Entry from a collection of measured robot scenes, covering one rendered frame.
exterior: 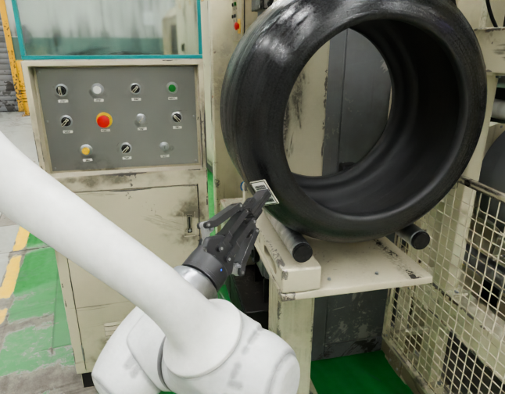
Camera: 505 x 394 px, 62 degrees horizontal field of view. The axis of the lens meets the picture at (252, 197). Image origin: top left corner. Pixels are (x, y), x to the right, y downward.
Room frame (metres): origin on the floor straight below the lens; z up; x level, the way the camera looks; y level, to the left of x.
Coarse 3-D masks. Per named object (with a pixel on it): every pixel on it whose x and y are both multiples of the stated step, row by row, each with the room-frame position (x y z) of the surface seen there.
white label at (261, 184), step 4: (260, 180) 0.79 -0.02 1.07; (264, 180) 0.79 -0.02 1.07; (252, 184) 0.81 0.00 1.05; (256, 184) 0.80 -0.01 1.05; (260, 184) 0.79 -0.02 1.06; (264, 184) 0.79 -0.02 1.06; (256, 188) 0.80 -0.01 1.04; (260, 188) 0.80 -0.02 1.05; (264, 188) 0.79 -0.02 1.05; (268, 188) 0.79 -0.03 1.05; (272, 192) 0.79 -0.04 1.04; (272, 196) 0.79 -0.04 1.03; (268, 200) 0.80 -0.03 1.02; (272, 200) 0.80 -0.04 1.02; (276, 200) 0.79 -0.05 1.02; (264, 204) 0.81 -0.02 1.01; (268, 204) 0.81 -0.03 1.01
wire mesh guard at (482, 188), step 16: (464, 176) 1.04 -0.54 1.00; (480, 192) 0.96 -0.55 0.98; (496, 192) 0.91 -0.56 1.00; (400, 240) 1.27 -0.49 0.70; (416, 256) 1.17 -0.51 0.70; (448, 272) 1.02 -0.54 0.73; (480, 272) 0.92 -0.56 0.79; (400, 288) 1.23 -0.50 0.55; (448, 304) 1.00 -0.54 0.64; (384, 320) 1.28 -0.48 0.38; (432, 320) 1.05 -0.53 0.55; (448, 320) 0.99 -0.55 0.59; (464, 320) 0.93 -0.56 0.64; (384, 336) 1.27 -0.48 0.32; (416, 336) 1.11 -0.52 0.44; (448, 336) 0.98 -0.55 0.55; (480, 336) 0.87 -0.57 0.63; (400, 352) 1.19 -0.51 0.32; (464, 352) 0.92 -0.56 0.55; (416, 368) 1.09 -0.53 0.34; (480, 368) 0.86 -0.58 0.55; (480, 384) 0.84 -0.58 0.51; (496, 384) 0.80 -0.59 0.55
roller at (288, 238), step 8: (272, 224) 0.97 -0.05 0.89; (280, 224) 0.92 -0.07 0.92; (280, 232) 0.90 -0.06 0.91; (288, 232) 0.87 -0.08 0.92; (296, 232) 0.86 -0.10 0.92; (288, 240) 0.84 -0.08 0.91; (296, 240) 0.82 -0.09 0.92; (304, 240) 0.82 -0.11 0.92; (288, 248) 0.83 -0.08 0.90; (296, 248) 0.80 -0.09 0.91; (304, 248) 0.80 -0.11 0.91; (296, 256) 0.80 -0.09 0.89; (304, 256) 0.80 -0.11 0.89
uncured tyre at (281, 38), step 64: (320, 0) 0.82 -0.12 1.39; (384, 0) 0.83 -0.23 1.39; (448, 0) 0.89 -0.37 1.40; (256, 64) 0.81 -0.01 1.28; (448, 64) 1.02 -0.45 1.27; (256, 128) 0.78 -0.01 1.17; (384, 128) 1.15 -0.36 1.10; (448, 128) 1.01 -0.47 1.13; (320, 192) 1.08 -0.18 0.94; (384, 192) 1.05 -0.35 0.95; (448, 192) 0.91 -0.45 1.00
